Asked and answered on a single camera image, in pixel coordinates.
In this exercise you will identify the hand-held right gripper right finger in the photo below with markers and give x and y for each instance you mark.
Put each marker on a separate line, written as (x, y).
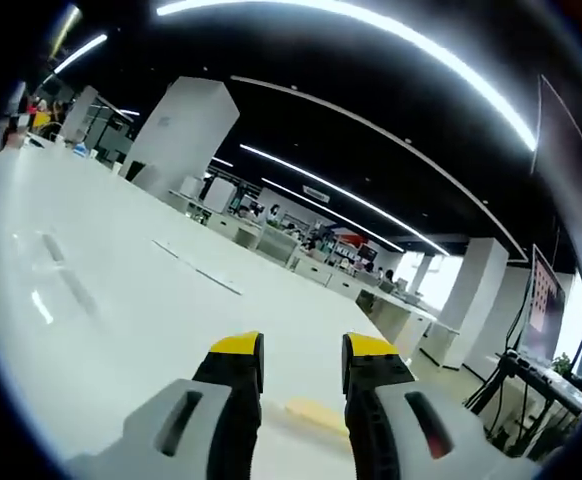
(396, 405)

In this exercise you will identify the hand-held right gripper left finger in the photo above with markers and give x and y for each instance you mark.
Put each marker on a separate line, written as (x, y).
(206, 400)

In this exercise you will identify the yellow flat pad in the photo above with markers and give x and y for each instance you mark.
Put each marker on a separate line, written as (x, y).
(316, 409)

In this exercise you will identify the white wide pillar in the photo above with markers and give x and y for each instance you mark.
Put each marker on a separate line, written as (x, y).
(473, 300)

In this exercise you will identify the black metal equipment stand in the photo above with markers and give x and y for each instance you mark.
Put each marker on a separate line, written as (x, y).
(536, 385)

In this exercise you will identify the white office desk row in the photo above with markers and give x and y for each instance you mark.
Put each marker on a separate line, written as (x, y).
(316, 260)

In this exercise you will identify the green potted plant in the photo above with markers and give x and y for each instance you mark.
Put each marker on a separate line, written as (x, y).
(562, 364)

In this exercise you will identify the monitor with pink screen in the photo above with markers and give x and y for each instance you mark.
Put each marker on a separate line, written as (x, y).
(545, 310)

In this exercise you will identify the white square pillar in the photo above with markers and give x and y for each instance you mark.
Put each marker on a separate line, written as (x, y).
(180, 136)

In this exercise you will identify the large dark monitor screen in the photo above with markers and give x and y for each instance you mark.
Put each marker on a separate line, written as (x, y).
(568, 175)

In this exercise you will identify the white slim pillar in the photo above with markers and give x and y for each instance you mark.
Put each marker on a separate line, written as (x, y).
(78, 114)

